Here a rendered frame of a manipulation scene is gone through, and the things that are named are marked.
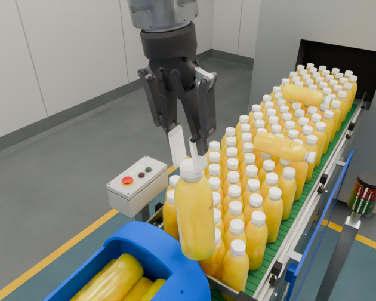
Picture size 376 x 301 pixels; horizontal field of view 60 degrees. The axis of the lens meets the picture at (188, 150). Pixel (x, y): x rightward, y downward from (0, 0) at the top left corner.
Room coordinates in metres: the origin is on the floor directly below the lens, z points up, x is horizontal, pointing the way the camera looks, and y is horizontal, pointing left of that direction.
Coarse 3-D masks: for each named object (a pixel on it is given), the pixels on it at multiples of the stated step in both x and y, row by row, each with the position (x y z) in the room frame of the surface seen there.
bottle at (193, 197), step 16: (176, 192) 0.43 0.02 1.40; (192, 192) 0.42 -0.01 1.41; (208, 192) 0.43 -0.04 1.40; (176, 208) 0.43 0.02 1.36; (192, 208) 0.41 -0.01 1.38; (208, 208) 0.42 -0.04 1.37; (192, 224) 0.41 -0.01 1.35; (208, 224) 0.42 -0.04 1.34; (192, 240) 0.41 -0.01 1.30; (208, 240) 0.41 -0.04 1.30; (192, 256) 0.41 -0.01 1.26; (208, 256) 0.41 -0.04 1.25
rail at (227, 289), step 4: (204, 272) 0.57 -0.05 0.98; (208, 276) 0.55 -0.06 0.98; (208, 280) 0.55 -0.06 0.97; (212, 280) 0.54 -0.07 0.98; (216, 280) 0.54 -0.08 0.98; (212, 284) 0.54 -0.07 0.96; (216, 284) 0.54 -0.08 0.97; (220, 284) 0.53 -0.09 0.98; (224, 284) 0.53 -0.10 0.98; (220, 288) 0.53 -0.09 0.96; (224, 288) 0.52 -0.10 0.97; (228, 288) 0.52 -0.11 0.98; (232, 288) 0.52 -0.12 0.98; (224, 292) 0.52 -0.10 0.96; (228, 292) 0.51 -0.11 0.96; (232, 292) 0.51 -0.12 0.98; (236, 292) 0.51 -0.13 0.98; (232, 296) 0.51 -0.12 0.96; (236, 296) 0.50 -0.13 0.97
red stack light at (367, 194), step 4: (356, 180) 0.65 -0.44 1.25; (356, 184) 0.64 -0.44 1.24; (360, 184) 0.63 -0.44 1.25; (352, 188) 0.66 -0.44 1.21; (356, 188) 0.64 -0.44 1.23; (360, 188) 0.63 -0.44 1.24; (364, 188) 0.62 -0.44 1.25; (368, 188) 0.62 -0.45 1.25; (356, 192) 0.63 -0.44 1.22; (360, 192) 0.63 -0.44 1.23; (364, 192) 0.62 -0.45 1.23; (368, 192) 0.62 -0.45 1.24; (372, 192) 0.61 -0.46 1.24; (360, 196) 0.62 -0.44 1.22; (364, 196) 0.62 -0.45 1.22; (368, 196) 0.61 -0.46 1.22; (372, 196) 0.61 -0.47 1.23; (368, 200) 0.61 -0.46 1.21; (372, 200) 0.61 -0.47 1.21
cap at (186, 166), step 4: (184, 160) 0.46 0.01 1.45; (188, 160) 0.46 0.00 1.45; (180, 164) 0.45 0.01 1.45; (184, 164) 0.45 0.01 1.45; (188, 164) 0.45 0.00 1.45; (192, 164) 0.45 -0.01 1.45; (180, 168) 0.44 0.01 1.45; (184, 168) 0.44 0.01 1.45; (188, 168) 0.43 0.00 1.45; (192, 168) 0.43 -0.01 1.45; (180, 172) 0.44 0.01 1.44; (184, 172) 0.43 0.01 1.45; (188, 172) 0.43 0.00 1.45; (192, 172) 0.43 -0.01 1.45; (184, 176) 0.43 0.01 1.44; (188, 176) 0.43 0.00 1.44; (192, 176) 0.43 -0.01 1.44; (196, 176) 0.43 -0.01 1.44
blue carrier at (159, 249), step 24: (120, 240) 0.57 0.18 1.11; (144, 240) 0.47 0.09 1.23; (168, 240) 0.47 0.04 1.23; (96, 264) 0.50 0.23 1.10; (144, 264) 0.52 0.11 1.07; (168, 264) 0.42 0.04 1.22; (192, 264) 0.44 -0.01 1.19; (72, 288) 0.44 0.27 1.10; (168, 288) 0.37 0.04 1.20; (192, 288) 0.40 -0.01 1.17
